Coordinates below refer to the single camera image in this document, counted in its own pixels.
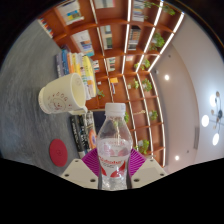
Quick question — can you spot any wooden shelf unit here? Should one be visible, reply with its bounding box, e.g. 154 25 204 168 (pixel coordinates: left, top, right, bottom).
36 0 186 168

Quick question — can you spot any clear plastic water bottle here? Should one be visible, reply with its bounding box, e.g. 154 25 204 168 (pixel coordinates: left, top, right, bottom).
96 102 134 192

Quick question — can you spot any dark book stack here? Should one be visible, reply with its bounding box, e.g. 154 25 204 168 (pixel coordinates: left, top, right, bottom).
69 111 98 159

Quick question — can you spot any flat round red coaster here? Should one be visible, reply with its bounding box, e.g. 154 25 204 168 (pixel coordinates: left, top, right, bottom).
49 138 69 168

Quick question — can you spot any round-bulb ceiling chandelier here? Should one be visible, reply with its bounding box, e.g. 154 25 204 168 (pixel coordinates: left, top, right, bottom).
200 91 224 147

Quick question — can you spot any colourful book stack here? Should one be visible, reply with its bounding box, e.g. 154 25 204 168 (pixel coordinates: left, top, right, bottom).
54 51 98 101

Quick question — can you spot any cream ceramic mug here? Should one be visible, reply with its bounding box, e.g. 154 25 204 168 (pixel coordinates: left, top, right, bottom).
37 72 89 116

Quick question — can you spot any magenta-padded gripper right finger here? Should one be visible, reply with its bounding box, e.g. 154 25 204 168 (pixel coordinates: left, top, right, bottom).
128 148 168 189

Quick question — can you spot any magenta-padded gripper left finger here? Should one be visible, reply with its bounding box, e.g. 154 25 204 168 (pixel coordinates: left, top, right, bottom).
60 148 101 190

